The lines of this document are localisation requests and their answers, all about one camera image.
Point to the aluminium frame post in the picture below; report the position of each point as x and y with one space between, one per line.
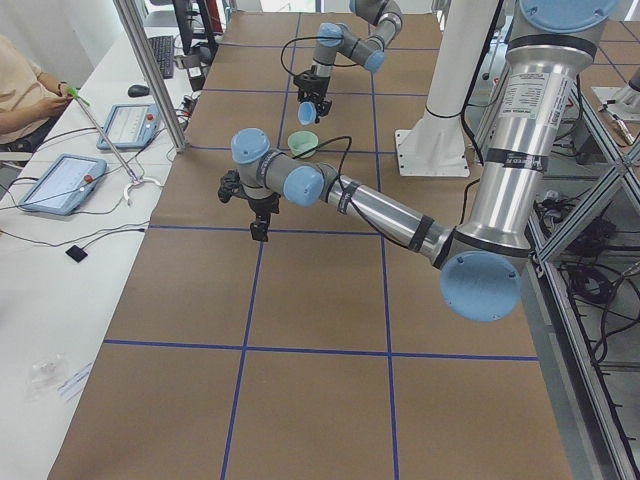
133 26

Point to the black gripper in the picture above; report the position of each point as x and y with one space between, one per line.
261 205
317 88

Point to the small black square pad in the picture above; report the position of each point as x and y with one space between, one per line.
76 253

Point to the brown paper table cover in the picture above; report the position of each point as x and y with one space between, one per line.
324 353

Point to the black box with label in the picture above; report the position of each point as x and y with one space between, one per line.
196 69

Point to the litter picker stick tool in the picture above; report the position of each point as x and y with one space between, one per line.
135 180

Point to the black keyboard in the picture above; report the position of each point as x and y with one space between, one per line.
162 48

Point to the black computer mouse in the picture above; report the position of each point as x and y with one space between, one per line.
138 90

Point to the near blue teach pendant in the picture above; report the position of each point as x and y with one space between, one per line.
64 186

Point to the clear plastic bag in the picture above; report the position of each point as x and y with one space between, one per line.
46 374

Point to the person in beige shirt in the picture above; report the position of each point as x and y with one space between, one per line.
32 100

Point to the light blue plastic cup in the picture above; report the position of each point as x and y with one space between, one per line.
307 113

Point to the mint green bowl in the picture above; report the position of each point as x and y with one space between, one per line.
302 144

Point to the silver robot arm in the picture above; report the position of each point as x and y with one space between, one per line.
479 258
333 39

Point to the blue teach pendant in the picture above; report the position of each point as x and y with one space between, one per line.
64 186
132 126

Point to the far blue teach pendant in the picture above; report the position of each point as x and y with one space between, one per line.
132 126

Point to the black computer monitor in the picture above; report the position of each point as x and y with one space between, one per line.
195 28

